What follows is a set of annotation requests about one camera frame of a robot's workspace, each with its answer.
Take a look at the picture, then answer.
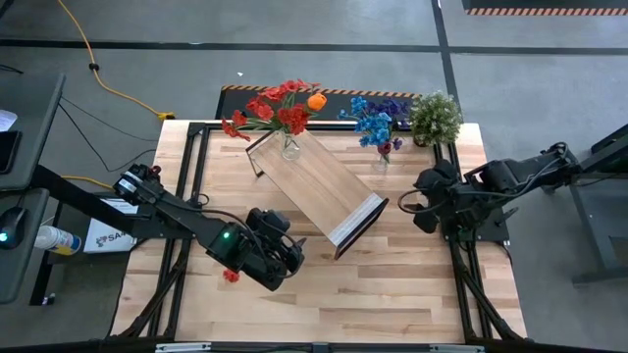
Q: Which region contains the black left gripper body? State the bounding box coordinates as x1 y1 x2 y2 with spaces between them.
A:
238 238 296 293

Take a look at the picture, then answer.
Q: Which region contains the black mat with striped edge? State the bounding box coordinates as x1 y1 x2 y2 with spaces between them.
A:
460 0 628 17
214 83 423 122

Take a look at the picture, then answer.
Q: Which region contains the red-orange artificial flower bunch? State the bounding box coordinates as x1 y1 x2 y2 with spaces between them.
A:
259 77 323 148

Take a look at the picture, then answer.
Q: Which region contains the blue artificial flower bunch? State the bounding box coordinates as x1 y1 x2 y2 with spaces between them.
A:
337 95 394 157

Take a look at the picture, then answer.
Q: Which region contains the wooden shelf with black frame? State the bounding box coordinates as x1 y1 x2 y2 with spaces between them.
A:
244 126 391 261

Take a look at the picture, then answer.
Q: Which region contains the purple artificial flower bunch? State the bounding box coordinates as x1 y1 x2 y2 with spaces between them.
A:
366 97 412 152

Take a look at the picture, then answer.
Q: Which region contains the white printed cardboard box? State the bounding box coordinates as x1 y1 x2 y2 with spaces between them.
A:
82 198 141 255

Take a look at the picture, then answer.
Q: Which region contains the silver metal bracket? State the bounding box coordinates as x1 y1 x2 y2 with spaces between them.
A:
155 341 212 353
430 343 486 353

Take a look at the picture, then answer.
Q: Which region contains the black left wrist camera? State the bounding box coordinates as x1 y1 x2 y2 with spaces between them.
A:
243 206 292 242

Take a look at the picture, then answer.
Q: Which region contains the grey desk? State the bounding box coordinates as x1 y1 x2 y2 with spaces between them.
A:
0 72 143 308

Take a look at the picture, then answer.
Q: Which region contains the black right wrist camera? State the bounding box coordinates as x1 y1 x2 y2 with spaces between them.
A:
476 159 517 193

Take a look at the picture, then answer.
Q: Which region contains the white paper sheet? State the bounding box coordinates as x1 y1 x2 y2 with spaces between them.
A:
0 108 20 133

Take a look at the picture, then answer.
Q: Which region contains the yellow power cable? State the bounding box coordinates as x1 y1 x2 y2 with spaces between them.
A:
56 0 176 123

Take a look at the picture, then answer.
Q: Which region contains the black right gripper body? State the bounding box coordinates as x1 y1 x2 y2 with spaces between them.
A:
430 184 475 225

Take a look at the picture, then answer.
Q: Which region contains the orange artificial tulip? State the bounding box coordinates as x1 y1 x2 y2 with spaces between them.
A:
288 92 329 148

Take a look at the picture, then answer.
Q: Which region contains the black computer mouse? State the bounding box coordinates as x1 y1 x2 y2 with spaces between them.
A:
0 205 28 251

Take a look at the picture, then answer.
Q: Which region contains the white spray can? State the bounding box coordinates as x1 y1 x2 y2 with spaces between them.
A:
33 224 83 257

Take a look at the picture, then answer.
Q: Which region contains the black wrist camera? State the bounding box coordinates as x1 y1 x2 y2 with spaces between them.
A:
476 159 517 193
243 206 292 242

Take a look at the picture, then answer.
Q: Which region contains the clear glass vase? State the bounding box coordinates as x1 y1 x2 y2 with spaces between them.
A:
280 130 303 162
371 150 392 175

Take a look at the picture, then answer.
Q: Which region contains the dark grey cart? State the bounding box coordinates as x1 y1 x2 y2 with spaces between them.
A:
553 122 628 285

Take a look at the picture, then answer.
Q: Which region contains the black aluminium table frame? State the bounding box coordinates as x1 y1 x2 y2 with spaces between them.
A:
110 107 529 353

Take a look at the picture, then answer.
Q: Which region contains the green potted plant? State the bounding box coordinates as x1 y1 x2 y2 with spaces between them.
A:
405 90 464 148

